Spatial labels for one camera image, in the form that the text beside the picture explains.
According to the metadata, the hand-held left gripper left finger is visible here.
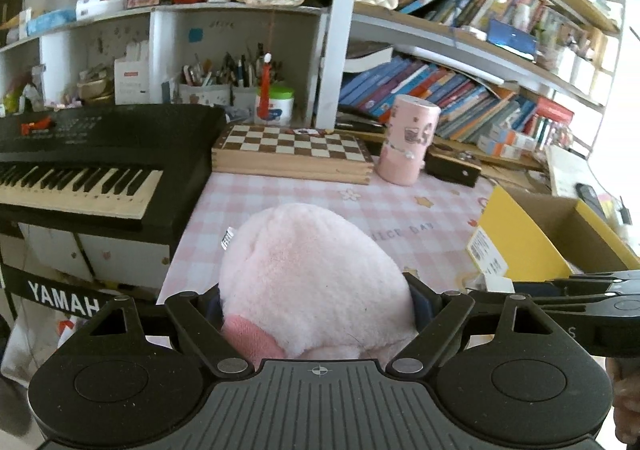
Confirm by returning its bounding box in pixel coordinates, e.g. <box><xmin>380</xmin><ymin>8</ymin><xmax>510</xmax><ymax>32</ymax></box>
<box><xmin>82</xmin><ymin>286</ymin><xmax>254</xmax><ymax>377</ymax></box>

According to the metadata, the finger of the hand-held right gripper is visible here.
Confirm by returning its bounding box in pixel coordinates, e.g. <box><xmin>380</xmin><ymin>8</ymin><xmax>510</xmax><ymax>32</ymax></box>
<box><xmin>512</xmin><ymin>270</ymin><xmax>640</xmax><ymax>295</ymax></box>
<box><xmin>467</xmin><ymin>292</ymin><xmax>640</xmax><ymax>316</ymax></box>

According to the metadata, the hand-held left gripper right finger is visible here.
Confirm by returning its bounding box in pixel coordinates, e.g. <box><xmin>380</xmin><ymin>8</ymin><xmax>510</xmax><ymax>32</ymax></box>
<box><xmin>386</xmin><ymin>274</ymin><xmax>570</xmax><ymax>377</ymax></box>

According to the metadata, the yellow cardboard box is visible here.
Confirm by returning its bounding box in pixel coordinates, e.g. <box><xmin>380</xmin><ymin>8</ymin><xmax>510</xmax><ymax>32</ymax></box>
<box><xmin>467</xmin><ymin>186</ymin><xmax>640</xmax><ymax>291</ymax></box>

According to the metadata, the pink plush pig toy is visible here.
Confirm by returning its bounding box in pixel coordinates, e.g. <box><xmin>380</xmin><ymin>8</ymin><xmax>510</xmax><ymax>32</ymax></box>
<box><xmin>218</xmin><ymin>202</ymin><xmax>418</xmax><ymax>361</ymax></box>

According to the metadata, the person's right hand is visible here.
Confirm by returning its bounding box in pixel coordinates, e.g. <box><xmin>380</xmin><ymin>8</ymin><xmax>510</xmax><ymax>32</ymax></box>
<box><xmin>611</xmin><ymin>376</ymin><xmax>640</xmax><ymax>446</ymax></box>

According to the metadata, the black smartphone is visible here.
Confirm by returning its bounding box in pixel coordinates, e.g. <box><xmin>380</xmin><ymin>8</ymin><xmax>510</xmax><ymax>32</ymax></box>
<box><xmin>575</xmin><ymin>183</ymin><xmax>608</xmax><ymax>221</ymax></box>

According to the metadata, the white cabinet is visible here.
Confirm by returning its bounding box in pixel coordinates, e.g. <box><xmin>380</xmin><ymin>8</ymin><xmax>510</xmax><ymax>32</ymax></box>
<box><xmin>20</xmin><ymin>222</ymin><xmax>176</xmax><ymax>288</ymax></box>

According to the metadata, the stack of white papers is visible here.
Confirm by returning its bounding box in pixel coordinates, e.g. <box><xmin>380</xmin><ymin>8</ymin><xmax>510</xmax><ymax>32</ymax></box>
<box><xmin>545</xmin><ymin>145</ymin><xmax>593</xmax><ymax>198</ymax></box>

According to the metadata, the black rectangular box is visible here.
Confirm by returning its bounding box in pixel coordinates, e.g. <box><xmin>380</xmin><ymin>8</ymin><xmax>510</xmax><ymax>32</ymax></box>
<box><xmin>425</xmin><ymin>147</ymin><xmax>483</xmax><ymax>188</ymax></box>

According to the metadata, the black keyboard stand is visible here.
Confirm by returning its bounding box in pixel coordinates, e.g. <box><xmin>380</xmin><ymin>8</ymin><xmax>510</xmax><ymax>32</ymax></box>
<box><xmin>0</xmin><ymin>265</ymin><xmax>121</xmax><ymax>321</ymax></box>

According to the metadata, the pink cylindrical container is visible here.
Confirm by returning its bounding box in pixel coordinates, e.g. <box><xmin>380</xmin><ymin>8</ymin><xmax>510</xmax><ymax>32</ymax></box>
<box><xmin>376</xmin><ymin>95</ymin><xmax>442</xmax><ymax>186</ymax></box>

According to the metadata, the orange and white small box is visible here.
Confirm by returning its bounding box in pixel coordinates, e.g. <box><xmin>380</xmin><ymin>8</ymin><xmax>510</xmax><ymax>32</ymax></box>
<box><xmin>487</xmin><ymin>127</ymin><xmax>538</xmax><ymax>151</ymax></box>
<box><xmin>477</xmin><ymin>137</ymin><xmax>523</xmax><ymax>158</ymax></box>

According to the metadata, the wooden chessboard box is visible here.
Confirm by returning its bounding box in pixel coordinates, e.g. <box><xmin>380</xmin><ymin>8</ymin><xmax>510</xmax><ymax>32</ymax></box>
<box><xmin>211</xmin><ymin>124</ymin><xmax>376</xmax><ymax>186</ymax></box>

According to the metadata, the black electronic keyboard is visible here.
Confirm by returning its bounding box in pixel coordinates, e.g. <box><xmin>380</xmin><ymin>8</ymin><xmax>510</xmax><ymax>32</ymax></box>
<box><xmin>0</xmin><ymin>104</ymin><xmax>228</xmax><ymax>246</ymax></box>

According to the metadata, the green-lid white tub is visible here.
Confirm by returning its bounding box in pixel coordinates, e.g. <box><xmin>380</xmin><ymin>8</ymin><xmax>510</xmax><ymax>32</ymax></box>
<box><xmin>254</xmin><ymin>85</ymin><xmax>296</xmax><ymax>127</ymax></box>

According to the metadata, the white pen holder with pens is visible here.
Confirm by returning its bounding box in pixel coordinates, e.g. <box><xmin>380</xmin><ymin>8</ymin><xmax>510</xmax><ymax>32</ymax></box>
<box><xmin>177</xmin><ymin>52</ymin><xmax>233</xmax><ymax>107</ymax></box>

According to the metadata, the row of leaning books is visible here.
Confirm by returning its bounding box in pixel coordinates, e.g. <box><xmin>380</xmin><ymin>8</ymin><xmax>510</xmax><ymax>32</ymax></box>
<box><xmin>339</xmin><ymin>55</ymin><xmax>576</xmax><ymax>151</ymax></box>

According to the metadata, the red and white stick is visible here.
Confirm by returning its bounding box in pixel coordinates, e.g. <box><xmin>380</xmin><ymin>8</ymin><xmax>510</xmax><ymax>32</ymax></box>
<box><xmin>260</xmin><ymin>52</ymin><xmax>275</xmax><ymax>121</ymax></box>

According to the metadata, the white box with red label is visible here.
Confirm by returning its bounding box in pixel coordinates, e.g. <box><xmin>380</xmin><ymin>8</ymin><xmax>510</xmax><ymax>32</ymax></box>
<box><xmin>114</xmin><ymin>57</ymin><xmax>151</xmax><ymax>106</ymax></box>

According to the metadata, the brass bowl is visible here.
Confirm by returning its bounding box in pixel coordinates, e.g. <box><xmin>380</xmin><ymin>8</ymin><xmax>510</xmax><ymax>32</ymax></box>
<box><xmin>77</xmin><ymin>77</ymin><xmax>113</xmax><ymax>106</ymax></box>

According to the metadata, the smartphone on stand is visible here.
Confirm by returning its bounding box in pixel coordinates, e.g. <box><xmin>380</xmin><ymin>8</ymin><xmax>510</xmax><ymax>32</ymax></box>
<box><xmin>487</xmin><ymin>20</ymin><xmax>538</xmax><ymax>56</ymax></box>

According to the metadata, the white bookshelf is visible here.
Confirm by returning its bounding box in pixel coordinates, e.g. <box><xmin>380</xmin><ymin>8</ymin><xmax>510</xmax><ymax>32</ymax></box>
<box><xmin>0</xmin><ymin>0</ymin><xmax>628</xmax><ymax>161</ymax></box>

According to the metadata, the blue tissue pack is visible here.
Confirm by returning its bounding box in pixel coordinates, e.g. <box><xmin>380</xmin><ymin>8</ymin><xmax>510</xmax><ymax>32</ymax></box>
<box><xmin>25</xmin><ymin>10</ymin><xmax>78</xmax><ymax>36</ymax></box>

